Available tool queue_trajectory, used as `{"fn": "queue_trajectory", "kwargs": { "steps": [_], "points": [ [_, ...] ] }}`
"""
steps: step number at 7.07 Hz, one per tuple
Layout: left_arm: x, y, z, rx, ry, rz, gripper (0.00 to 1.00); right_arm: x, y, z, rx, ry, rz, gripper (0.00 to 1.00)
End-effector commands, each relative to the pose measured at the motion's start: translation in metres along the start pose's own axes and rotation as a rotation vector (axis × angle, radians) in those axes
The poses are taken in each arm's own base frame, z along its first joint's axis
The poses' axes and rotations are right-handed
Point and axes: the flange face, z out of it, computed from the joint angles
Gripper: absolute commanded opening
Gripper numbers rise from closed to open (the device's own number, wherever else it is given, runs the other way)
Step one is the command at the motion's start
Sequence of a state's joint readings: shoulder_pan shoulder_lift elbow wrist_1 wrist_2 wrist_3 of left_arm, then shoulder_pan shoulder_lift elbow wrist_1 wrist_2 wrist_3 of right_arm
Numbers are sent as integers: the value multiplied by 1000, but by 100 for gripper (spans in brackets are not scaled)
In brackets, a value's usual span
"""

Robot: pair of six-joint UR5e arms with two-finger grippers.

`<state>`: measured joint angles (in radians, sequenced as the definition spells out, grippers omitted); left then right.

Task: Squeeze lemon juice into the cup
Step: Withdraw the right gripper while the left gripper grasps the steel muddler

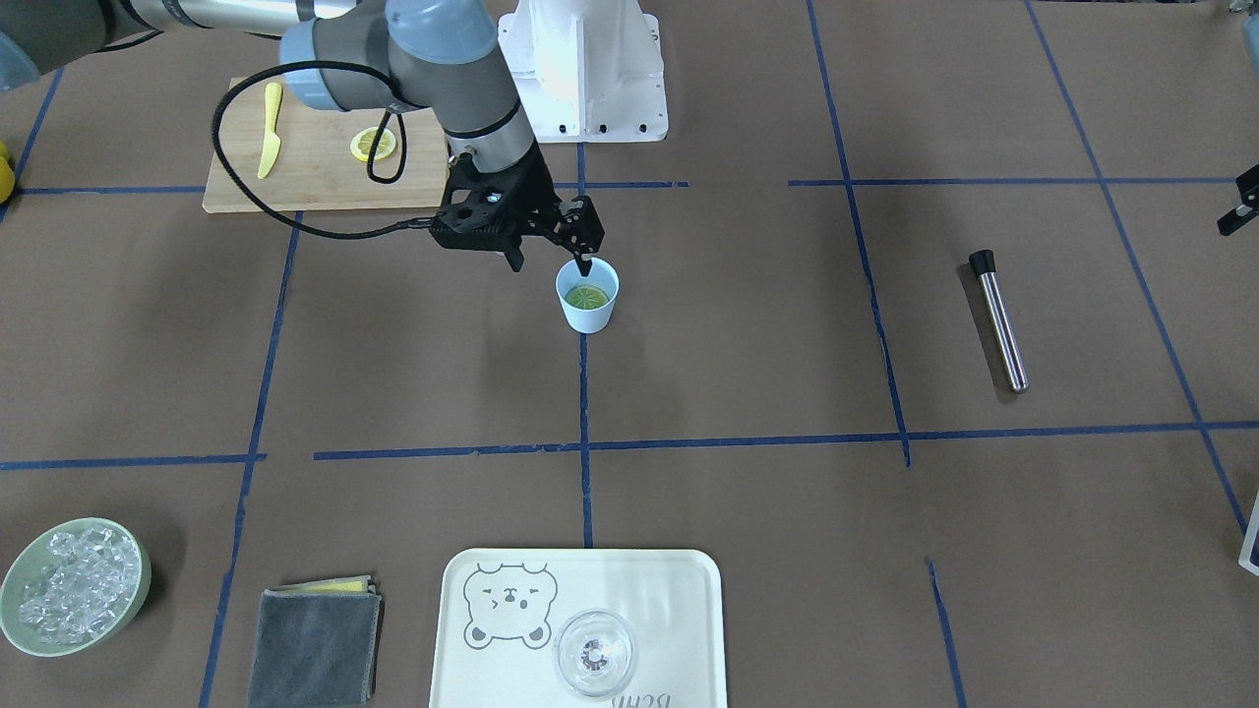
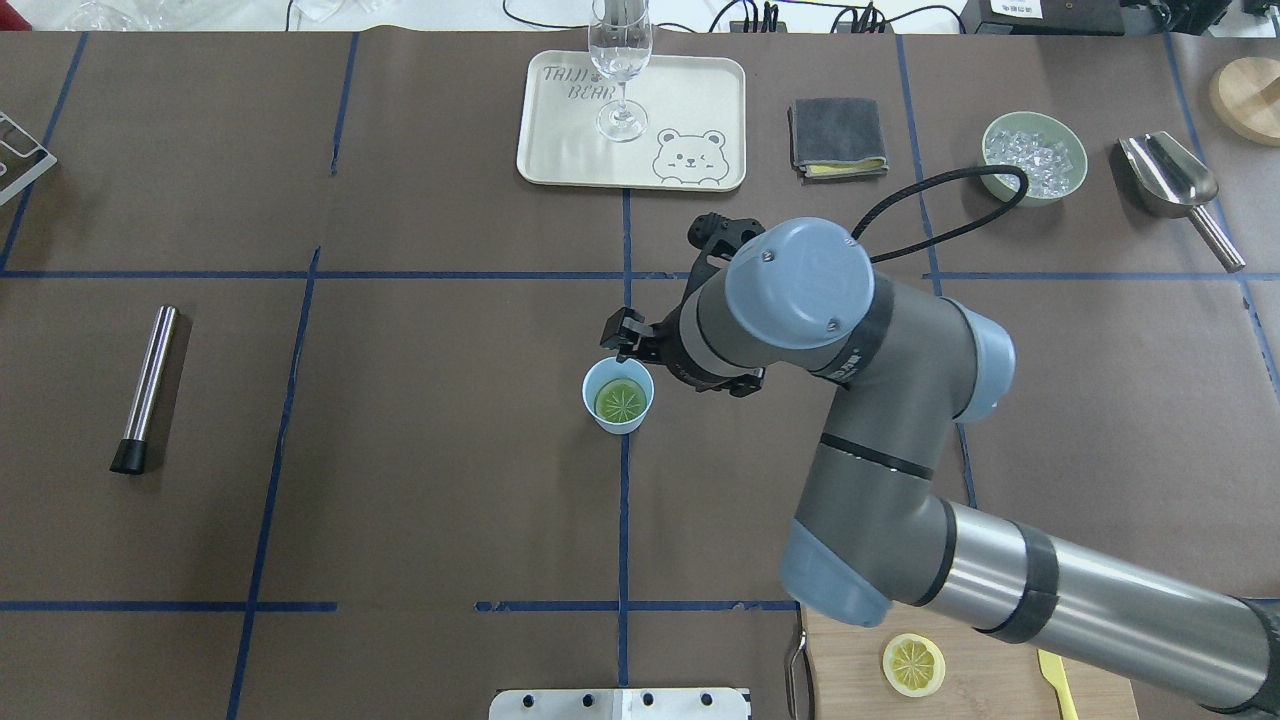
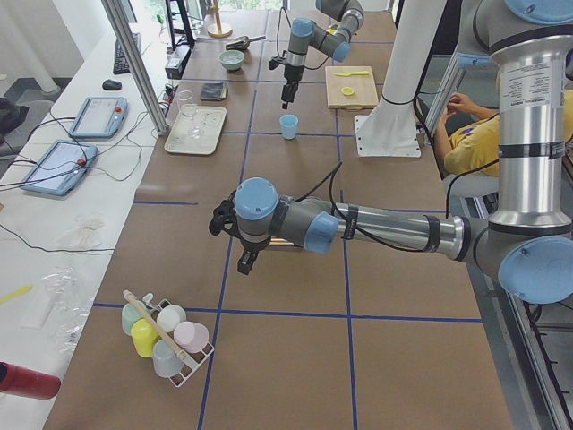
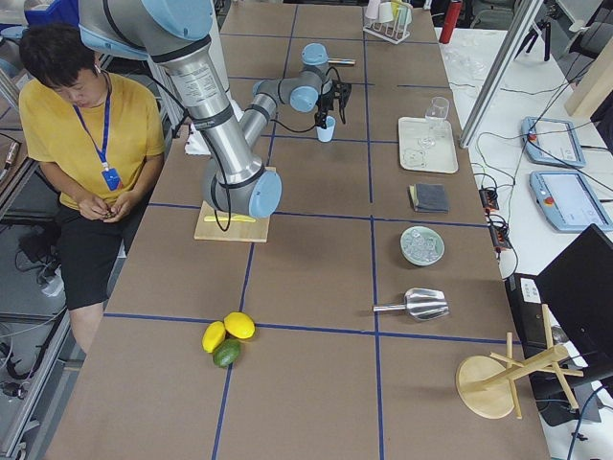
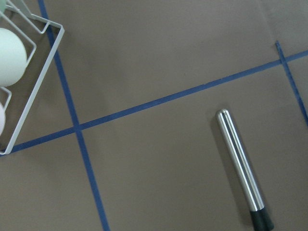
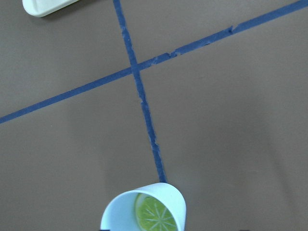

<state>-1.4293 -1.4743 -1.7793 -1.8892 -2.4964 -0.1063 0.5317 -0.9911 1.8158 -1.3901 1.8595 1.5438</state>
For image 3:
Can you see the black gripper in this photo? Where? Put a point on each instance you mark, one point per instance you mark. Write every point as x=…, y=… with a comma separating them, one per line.
x=253, y=245
x=292, y=73

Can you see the light blue plastic cup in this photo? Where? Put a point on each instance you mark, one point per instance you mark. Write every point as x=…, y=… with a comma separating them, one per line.
x=289, y=126

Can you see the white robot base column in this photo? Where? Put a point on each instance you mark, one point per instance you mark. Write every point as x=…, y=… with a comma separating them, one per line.
x=389, y=130

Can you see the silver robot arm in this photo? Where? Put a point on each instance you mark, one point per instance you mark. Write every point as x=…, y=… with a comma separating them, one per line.
x=306, y=33
x=526, y=243

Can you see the pink plastic cup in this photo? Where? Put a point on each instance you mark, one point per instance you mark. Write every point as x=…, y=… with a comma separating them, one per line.
x=191, y=336

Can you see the wooden cup tree stand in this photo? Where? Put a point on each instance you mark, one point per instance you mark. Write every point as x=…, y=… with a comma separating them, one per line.
x=218, y=29

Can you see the white plastic cup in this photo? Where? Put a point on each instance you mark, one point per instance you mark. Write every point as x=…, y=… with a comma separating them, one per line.
x=170, y=316

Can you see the yellow plastic cup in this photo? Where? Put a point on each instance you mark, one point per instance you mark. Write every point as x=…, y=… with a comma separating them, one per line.
x=144, y=338

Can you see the grey plastic cup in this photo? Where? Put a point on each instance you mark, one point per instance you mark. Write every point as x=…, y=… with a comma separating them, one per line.
x=165, y=362

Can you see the green plastic cup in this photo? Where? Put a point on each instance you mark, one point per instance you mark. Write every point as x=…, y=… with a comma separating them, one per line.
x=129, y=316

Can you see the wooden cutting board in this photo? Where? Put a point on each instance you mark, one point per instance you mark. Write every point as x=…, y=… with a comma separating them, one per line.
x=365, y=95

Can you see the green bowl of ice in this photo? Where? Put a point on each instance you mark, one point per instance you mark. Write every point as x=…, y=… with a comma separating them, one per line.
x=231, y=60

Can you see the steel ice scoop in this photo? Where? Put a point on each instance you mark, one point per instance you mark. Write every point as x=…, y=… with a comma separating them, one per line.
x=242, y=43

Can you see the yellow plastic knife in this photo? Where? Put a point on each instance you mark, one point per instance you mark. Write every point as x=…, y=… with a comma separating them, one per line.
x=353, y=73

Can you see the grey folded cloth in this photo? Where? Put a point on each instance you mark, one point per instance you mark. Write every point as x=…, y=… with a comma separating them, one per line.
x=213, y=91

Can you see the cream serving tray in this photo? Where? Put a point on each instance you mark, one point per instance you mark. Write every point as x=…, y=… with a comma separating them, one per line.
x=210, y=120

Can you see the clear wine glass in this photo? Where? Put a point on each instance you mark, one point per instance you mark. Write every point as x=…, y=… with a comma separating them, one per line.
x=188, y=108

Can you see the white crumpled gloves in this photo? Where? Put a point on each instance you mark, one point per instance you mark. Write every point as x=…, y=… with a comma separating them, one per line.
x=85, y=234

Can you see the black keyboard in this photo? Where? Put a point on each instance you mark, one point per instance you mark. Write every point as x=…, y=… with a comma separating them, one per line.
x=121, y=64

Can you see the black computer mouse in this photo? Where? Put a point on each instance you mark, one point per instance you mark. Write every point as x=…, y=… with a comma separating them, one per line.
x=110, y=84

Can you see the person in yellow shirt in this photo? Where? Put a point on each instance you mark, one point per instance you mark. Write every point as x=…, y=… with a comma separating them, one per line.
x=471, y=146

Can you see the clear plastic wrap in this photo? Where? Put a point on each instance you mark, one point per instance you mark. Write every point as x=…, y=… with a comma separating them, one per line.
x=70, y=306

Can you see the blue teach pendant far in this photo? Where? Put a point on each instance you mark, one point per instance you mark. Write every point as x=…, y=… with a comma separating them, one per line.
x=99, y=118

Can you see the blue teach pendant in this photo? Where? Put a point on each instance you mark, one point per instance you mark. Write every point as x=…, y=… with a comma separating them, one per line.
x=60, y=169
x=99, y=118

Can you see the blue teach pendant near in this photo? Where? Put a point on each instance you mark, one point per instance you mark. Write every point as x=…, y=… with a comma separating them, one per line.
x=60, y=169

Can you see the red bottle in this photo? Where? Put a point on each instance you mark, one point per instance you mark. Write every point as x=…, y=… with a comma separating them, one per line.
x=25, y=382

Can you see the white wire cup rack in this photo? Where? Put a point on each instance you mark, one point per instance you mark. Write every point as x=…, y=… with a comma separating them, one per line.
x=193, y=361

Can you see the wooden rack handle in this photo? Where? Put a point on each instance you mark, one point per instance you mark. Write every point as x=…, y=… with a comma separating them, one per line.
x=132, y=299

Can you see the aluminium frame post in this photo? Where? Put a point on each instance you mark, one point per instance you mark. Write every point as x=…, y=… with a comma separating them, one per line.
x=118, y=20

